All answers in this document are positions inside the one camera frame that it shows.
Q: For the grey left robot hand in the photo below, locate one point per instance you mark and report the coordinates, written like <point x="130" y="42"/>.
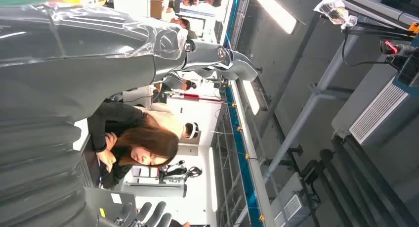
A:
<point x="82" y="65"/>

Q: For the grey laptop with stickers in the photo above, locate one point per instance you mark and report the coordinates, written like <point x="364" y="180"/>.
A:
<point x="108" y="206"/>

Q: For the black and white background robot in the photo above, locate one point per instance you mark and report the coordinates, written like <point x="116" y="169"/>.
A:
<point x="176" y="173"/>

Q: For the white desk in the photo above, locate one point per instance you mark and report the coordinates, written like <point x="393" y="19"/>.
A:
<point x="80" y="133"/>

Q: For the long ceiling light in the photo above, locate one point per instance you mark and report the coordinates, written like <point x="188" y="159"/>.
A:
<point x="213" y="179"/>
<point x="251" y="97"/>
<point x="275" y="11"/>

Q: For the small grey air vent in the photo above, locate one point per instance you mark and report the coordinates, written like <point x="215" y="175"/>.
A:
<point x="291" y="207"/>

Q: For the grey ceiling pipe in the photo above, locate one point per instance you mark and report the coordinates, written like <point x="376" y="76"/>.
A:
<point x="307" y="111"/>

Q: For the large grey air vent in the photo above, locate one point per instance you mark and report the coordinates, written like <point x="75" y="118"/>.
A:
<point x="376" y="114"/>

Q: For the plastic-wrapped black device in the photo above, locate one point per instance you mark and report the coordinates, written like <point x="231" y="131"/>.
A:
<point x="335" y="11"/>

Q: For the blue and white overhead rail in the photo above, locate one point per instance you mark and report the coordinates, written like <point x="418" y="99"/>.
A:
<point x="242" y="147"/>

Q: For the black tripod with camera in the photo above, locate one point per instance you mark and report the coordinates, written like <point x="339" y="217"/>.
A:
<point x="389" y="48"/>

